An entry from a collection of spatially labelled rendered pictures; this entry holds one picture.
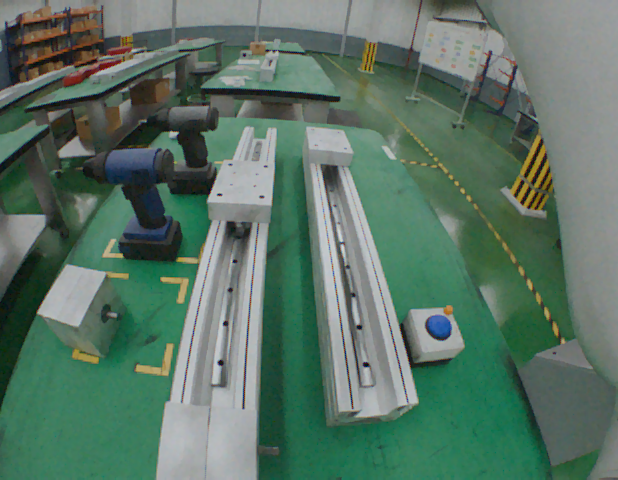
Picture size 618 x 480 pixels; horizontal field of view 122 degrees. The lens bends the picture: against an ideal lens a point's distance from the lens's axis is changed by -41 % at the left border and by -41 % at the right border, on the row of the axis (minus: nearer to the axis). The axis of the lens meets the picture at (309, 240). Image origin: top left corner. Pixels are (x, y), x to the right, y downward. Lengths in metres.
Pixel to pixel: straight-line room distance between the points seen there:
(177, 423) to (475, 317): 0.54
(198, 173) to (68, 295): 0.43
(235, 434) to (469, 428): 0.35
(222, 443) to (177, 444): 0.05
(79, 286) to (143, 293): 0.13
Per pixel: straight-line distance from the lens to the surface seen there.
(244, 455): 0.31
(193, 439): 0.32
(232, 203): 0.50
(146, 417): 0.45
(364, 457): 0.43
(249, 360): 0.35
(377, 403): 0.40
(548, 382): 0.58
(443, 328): 0.46
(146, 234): 0.56
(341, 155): 0.73
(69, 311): 0.46
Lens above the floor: 1.19
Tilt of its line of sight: 41 degrees down
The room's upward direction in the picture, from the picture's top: 10 degrees clockwise
